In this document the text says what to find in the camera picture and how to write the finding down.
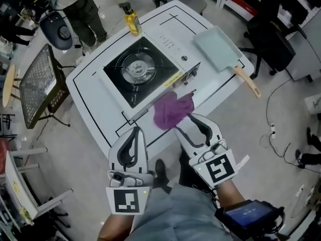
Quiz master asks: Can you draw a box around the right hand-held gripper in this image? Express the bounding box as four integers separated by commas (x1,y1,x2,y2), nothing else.
174,113,238,189

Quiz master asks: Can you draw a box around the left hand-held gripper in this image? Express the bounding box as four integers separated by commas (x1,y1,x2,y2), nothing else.
105,126,154,215

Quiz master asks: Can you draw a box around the purple cloth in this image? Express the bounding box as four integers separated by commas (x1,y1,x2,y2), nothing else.
153,90,197,132

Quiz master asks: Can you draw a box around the white portable gas stove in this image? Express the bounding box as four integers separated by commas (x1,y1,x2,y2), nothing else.
99,35,201,122

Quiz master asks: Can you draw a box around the person's right forearm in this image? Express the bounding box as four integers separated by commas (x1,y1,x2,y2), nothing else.
216,179,246,208

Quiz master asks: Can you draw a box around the person's left forearm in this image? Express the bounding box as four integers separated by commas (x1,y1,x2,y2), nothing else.
97,212,137,241

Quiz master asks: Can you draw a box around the person's black shoe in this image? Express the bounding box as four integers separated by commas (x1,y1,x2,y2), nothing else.
154,159,171,187
178,148,201,185

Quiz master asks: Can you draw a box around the white table with black lines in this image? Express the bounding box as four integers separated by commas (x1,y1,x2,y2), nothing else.
65,0,255,160

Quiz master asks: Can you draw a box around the black wrist-mounted screen device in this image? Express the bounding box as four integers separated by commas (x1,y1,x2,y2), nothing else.
215,199,285,238

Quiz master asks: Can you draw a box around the white side table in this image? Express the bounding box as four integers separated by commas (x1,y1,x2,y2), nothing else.
4,147,74,225

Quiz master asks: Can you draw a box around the white nightstand with drawer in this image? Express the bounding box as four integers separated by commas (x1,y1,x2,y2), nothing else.
304,94,321,122

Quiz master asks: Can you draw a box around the black office chair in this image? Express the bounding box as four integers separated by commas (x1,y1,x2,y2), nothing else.
238,0,309,80

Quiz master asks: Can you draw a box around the yellow bottle with black cap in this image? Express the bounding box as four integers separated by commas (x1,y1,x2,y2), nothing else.
119,2,142,37

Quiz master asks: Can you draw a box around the pale grey cabinet red sticker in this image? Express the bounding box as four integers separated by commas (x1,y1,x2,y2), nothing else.
285,21,321,82

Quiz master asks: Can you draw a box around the round wooden table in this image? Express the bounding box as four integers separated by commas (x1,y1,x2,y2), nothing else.
2,64,23,107

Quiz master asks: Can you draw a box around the rounded bin with black disc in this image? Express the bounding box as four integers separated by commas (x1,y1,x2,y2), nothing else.
39,11,73,51

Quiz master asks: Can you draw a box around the black wire mesh table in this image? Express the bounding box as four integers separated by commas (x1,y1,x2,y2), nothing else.
19,43,71,130

